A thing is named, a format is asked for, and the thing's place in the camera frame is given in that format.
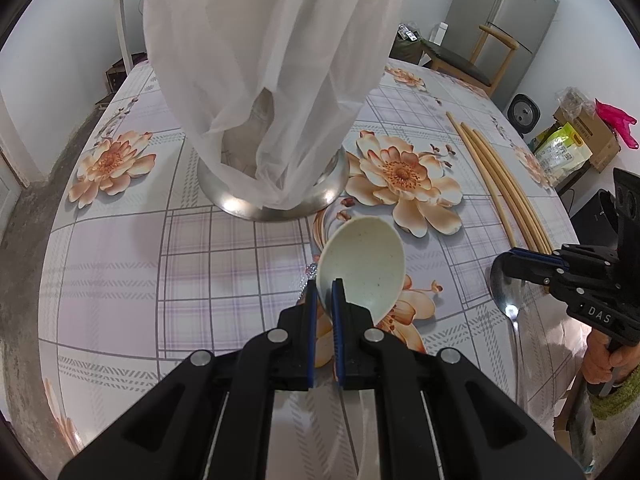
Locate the metal spoon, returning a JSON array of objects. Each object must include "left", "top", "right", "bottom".
[{"left": 489, "top": 257, "right": 526, "bottom": 406}]

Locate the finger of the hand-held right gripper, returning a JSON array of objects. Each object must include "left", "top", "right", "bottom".
[
  {"left": 492, "top": 255, "right": 556, "bottom": 286},
  {"left": 505, "top": 249, "right": 571, "bottom": 273}
]

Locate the person's right forearm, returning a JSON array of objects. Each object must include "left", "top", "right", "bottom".
[{"left": 587, "top": 366, "right": 640, "bottom": 421}]

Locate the white desk with wooden top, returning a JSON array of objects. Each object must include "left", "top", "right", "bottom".
[{"left": 99, "top": 0, "right": 431, "bottom": 68}]

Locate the person's right hand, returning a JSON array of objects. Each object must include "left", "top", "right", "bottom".
[{"left": 582, "top": 332, "right": 640, "bottom": 386}]

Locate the large cardboard box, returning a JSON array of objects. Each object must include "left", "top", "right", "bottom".
[{"left": 552, "top": 105, "right": 621, "bottom": 173}]

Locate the clear plastic bag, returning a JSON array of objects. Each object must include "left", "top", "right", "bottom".
[{"left": 555, "top": 87, "right": 596, "bottom": 121}]

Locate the steel utensil holder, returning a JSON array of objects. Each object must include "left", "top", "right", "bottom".
[{"left": 197, "top": 150, "right": 348, "bottom": 222}]

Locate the black trash bin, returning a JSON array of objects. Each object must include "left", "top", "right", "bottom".
[{"left": 570, "top": 190, "right": 621, "bottom": 241}]

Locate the silver refrigerator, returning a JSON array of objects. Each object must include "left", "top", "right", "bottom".
[{"left": 445, "top": 0, "right": 563, "bottom": 106}]

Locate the yellow green rice sack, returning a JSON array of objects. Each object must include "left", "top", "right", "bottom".
[{"left": 534, "top": 122, "right": 586, "bottom": 181}]

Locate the cream plastic soup spoon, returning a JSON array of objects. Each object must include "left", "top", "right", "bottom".
[{"left": 316, "top": 216, "right": 406, "bottom": 323}]

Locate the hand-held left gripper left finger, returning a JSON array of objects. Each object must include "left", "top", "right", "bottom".
[{"left": 59, "top": 280, "right": 321, "bottom": 480}]

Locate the olive green bag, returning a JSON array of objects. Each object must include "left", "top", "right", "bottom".
[{"left": 390, "top": 22, "right": 436, "bottom": 66}]

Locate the wooden chopstick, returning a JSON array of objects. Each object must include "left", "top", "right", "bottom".
[
  {"left": 474, "top": 131, "right": 554, "bottom": 253},
  {"left": 446, "top": 112, "right": 541, "bottom": 255},
  {"left": 461, "top": 124, "right": 547, "bottom": 255}
]

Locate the brown wooden box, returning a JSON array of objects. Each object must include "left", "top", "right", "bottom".
[{"left": 95, "top": 57, "right": 132, "bottom": 108}]

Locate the white plastic bag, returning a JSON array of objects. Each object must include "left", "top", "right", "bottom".
[{"left": 142, "top": 0, "right": 408, "bottom": 211}]

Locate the pink plastic bag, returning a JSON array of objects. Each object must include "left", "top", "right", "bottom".
[{"left": 595, "top": 101, "right": 638, "bottom": 150}]

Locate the black rice cooker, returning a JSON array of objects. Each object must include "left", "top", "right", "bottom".
[{"left": 507, "top": 92, "right": 541, "bottom": 138}]

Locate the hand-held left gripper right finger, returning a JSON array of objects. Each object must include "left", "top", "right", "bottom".
[{"left": 331, "top": 280, "right": 586, "bottom": 480}]

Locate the wooden chair with black seat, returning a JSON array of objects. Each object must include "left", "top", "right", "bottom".
[{"left": 422, "top": 25, "right": 521, "bottom": 98}]

